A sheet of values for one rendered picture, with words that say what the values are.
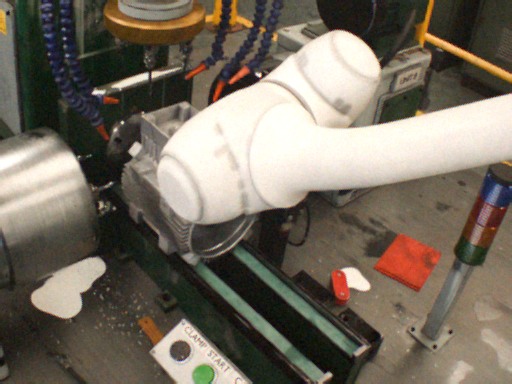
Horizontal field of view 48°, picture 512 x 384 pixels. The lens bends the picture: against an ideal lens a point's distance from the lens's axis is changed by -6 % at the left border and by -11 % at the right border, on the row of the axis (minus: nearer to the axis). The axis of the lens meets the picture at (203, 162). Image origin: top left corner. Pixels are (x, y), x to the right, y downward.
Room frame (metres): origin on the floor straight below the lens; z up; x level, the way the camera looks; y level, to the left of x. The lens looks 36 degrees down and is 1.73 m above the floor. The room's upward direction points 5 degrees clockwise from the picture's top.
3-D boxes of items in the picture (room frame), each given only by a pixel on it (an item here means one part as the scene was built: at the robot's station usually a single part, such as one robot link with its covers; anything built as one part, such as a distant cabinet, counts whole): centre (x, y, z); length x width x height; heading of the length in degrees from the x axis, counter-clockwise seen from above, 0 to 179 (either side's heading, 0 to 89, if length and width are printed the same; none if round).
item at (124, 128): (1.05, 0.14, 1.02); 0.15 x 0.02 x 0.15; 131
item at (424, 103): (1.39, -0.54, 1.07); 0.08 x 0.07 x 0.20; 41
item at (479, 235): (0.77, -0.50, 1.10); 0.06 x 0.06 x 0.04
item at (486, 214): (0.77, -0.50, 1.14); 0.06 x 0.06 x 0.04
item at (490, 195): (0.77, -0.50, 1.19); 0.06 x 0.06 x 0.04
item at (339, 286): (0.88, -0.31, 0.81); 0.09 x 0.03 x 0.02; 1
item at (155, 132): (0.94, 0.04, 1.11); 0.12 x 0.11 x 0.07; 40
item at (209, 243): (0.91, 0.02, 1.02); 0.20 x 0.19 x 0.19; 40
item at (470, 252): (0.77, -0.50, 1.05); 0.06 x 0.06 x 0.04
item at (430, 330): (0.77, -0.50, 1.01); 0.08 x 0.08 x 0.42; 41
